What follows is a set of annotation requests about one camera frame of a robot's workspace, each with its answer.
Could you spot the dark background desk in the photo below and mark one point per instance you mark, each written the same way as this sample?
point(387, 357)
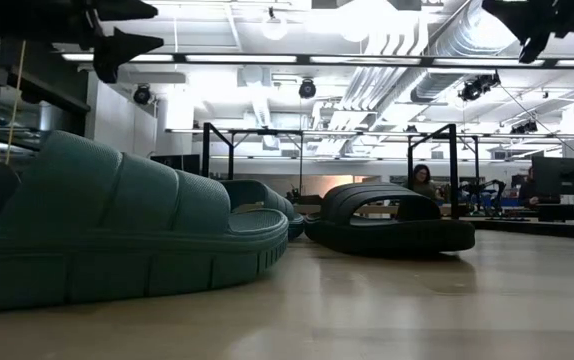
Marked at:
point(567, 212)

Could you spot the black ceiling spotlight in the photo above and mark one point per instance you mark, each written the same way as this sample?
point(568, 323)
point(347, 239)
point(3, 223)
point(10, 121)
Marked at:
point(142, 94)
point(477, 87)
point(307, 88)
point(524, 127)

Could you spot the long ceiling light strip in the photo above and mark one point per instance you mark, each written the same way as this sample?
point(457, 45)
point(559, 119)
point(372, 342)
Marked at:
point(242, 58)

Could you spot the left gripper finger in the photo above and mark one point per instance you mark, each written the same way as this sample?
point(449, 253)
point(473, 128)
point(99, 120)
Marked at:
point(117, 50)
point(122, 9)

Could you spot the person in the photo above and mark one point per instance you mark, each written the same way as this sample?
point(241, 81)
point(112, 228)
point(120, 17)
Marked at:
point(423, 182)
point(528, 192)

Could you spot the black background metal frame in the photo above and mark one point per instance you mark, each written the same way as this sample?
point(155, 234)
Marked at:
point(476, 175)

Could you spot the dark computer monitor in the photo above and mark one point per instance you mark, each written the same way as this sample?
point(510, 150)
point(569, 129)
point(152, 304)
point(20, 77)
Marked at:
point(562, 177)

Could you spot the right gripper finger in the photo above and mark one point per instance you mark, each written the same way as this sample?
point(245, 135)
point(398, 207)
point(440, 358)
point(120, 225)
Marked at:
point(532, 50)
point(509, 17)

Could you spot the black rubber slide sandal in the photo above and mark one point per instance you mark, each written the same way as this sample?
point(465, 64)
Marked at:
point(367, 237)

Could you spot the silver ventilation duct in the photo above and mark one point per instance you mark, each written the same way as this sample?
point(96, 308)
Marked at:
point(467, 40)

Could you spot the green rubber slide sandal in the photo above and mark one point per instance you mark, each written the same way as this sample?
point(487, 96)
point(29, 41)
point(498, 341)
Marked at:
point(262, 195)
point(92, 200)

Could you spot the black background robot arm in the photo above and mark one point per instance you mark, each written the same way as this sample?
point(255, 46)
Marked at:
point(492, 190)

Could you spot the white pendant lamp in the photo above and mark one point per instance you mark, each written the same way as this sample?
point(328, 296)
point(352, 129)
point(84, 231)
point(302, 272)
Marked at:
point(274, 27)

